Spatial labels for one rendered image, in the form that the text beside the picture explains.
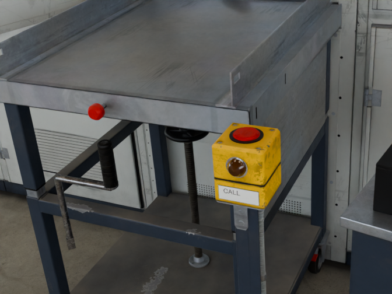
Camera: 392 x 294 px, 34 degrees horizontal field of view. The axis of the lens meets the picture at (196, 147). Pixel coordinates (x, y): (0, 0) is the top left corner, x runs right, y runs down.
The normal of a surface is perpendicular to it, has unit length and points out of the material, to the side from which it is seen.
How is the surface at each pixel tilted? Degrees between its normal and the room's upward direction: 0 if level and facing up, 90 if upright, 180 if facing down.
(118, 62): 0
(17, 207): 0
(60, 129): 90
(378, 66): 90
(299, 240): 0
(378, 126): 90
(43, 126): 90
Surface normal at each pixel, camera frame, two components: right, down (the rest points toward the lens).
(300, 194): -0.42, 0.45
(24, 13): 0.66, 0.31
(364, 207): -0.07, -0.88
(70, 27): 0.90, 0.14
